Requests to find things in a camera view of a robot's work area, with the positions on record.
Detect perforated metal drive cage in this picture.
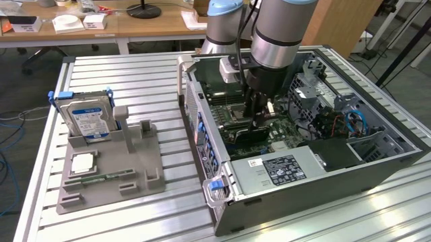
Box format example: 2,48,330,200
346,130,407,163

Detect wooden desk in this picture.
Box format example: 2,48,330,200
0,0,303,55

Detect grey parts rack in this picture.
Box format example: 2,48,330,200
55,105,166,215

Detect silver CPU chip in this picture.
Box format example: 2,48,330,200
71,154,96,173

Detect open grey PC case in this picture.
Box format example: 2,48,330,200
176,44,431,237

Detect green RAM stick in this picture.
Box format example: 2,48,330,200
64,169,132,185

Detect hard disk blue bracket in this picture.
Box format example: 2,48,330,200
48,87,118,144

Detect blue slot retainer clips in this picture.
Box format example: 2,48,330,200
196,112,223,174

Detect blue floor cable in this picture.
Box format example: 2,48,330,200
0,123,27,217

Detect wooden cabinet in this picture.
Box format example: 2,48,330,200
299,0,384,61

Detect white floor cable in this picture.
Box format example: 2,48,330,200
0,105,51,122

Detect black lamp base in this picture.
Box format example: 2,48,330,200
126,0,163,20

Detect black graphics card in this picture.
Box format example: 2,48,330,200
226,125,271,146

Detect metal disk bay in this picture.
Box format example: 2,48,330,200
288,59,339,119

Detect red wire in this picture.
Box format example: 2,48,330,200
330,113,348,138

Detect CPU socket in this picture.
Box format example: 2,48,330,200
228,103,248,122

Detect white pedestal unit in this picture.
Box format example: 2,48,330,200
350,27,375,55

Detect brown cardboard box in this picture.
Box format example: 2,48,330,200
194,0,210,17

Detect black wire bundle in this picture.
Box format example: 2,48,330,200
298,107,350,141

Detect grey power supply unit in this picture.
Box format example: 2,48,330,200
231,145,328,197

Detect black office chair base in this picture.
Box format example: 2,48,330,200
16,45,100,75

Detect white round holder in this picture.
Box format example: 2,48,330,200
52,14,86,35

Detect small white labelled box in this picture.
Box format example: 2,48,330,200
83,14,108,30

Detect green motherboard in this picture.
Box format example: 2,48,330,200
202,84,312,159

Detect metal socket cover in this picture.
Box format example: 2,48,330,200
266,94,283,114

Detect white box black top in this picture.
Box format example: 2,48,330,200
7,15,43,33

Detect black power adapter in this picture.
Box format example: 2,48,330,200
362,49,380,61

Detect orange cardboard box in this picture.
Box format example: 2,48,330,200
0,17,14,36

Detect white paper stack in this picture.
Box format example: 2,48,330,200
180,10,208,31

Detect clear bag of parts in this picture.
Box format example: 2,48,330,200
79,0,102,13

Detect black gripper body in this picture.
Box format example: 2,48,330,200
244,66,288,98

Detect black pole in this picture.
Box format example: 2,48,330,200
374,14,431,88

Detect blue case latch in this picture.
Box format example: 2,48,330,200
208,179,226,194

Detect blue wire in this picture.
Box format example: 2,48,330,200
343,108,371,139

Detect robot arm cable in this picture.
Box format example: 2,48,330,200
235,0,262,85

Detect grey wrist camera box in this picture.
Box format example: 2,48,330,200
219,57,251,84

